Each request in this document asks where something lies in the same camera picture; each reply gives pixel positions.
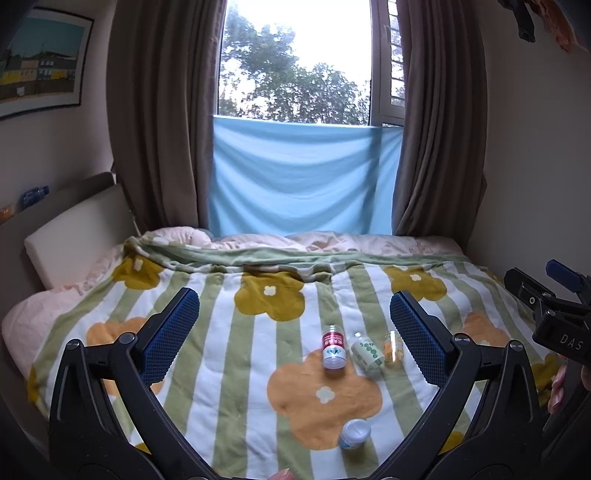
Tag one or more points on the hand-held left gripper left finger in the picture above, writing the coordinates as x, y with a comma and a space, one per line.
168, 339

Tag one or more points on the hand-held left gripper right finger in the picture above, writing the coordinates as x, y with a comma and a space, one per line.
418, 341

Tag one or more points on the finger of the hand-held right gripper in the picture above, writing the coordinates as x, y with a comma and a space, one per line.
526, 287
564, 273

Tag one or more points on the orange print clear cup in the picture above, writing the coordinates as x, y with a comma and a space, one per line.
393, 346

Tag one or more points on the red label clear cup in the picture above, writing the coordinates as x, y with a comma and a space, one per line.
334, 350

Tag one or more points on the white blue print cup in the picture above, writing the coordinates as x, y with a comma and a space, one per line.
354, 434

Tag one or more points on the person's right hand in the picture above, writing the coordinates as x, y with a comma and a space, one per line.
557, 387

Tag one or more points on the green-dotted white bottle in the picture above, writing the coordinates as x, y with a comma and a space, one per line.
367, 353

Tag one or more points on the flower print striped blanket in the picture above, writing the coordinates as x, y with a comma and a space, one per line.
258, 360

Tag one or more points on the white pillow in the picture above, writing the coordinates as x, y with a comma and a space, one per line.
55, 263

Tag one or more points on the brown curtain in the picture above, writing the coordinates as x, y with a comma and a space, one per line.
157, 115
438, 115

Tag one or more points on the blue plastic bottle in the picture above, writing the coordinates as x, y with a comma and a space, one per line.
33, 197

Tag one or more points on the light blue cloth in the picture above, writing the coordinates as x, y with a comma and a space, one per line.
300, 180

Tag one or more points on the orange patterned hanging garment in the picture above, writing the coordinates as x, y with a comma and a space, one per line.
561, 25

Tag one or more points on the dark hanging garment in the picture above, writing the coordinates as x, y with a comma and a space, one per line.
521, 16

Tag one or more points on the green tree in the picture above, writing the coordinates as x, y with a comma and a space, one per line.
281, 83

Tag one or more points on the framed wall poster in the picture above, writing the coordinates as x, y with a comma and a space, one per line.
41, 64

